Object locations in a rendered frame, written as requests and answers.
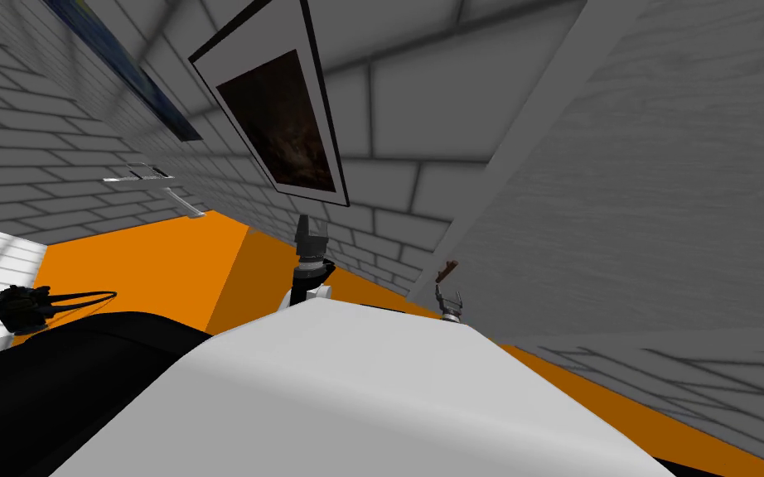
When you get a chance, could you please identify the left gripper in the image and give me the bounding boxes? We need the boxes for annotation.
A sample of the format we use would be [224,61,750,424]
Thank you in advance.
[294,214,330,261]

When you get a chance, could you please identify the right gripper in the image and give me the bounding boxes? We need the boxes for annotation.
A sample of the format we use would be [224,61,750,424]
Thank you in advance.
[434,285,464,320]

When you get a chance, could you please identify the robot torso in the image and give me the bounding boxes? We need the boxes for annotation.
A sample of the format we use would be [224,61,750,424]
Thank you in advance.
[50,296,688,477]

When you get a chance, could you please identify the grey door leaf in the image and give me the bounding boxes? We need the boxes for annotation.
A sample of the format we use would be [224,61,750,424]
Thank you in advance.
[451,0,764,340]

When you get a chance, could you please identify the dark picture in white frame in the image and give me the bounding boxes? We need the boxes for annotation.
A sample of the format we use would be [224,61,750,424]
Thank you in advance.
[187,0,352,209]

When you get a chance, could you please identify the white wall rail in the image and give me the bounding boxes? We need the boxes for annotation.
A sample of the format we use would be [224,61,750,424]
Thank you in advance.
[159,186,208,220]

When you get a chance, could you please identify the white wall bracket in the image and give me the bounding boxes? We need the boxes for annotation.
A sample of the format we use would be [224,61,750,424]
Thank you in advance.
[101,161,176,185]

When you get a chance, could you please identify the blue wall picture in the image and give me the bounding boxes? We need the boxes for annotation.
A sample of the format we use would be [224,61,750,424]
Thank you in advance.
[42,0,204,143]

